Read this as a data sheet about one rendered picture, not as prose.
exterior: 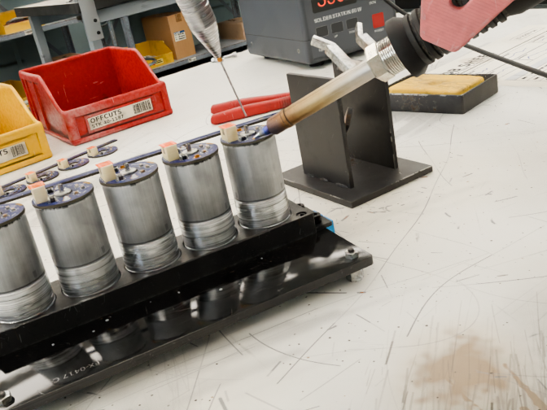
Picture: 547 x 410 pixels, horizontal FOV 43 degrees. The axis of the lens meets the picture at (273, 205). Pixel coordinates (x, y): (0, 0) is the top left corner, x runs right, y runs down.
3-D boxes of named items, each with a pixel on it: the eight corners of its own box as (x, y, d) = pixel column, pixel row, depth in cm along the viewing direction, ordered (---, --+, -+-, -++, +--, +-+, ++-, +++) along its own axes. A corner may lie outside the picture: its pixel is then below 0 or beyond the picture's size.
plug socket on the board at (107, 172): (123, 176, 28) (119, 162, 28) (102, 183, 28) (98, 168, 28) (118, 172, 29) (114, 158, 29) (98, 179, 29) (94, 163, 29)
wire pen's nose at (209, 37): (200, 65, 27) (185, 32, 26) (212, 50, 28) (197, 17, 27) (223, 63, 27) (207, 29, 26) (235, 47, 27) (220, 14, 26)
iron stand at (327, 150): (333, 254, 40) (381, 137, 32) (253, 153, 44) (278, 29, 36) (409, 216, 43) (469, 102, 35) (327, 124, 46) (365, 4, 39)
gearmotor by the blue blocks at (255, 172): (302, 233, 32) (283, 128, 30) (255, 250, 31) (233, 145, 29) (278, 218, 34) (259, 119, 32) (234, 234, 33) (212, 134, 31)
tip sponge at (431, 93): (499, 91, 51) (497, 71, 51) (463, 114, 48) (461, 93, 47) (412, 89, 56) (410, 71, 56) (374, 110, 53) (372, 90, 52)
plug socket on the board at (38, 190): (55, 198, 27) (50, 183, 27) (34, 206, 27) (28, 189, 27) (52, 194, 28) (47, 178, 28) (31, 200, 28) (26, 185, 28)
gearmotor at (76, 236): (131, 299, 29) (98, 189, 27) (75, 321, 28) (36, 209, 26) (117, 279, 31) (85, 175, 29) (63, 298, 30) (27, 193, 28)
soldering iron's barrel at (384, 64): (275, 148, 29) (408, 71, 26) (255, 118, 29) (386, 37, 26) (285, 137, 30) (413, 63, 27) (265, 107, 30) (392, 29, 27)
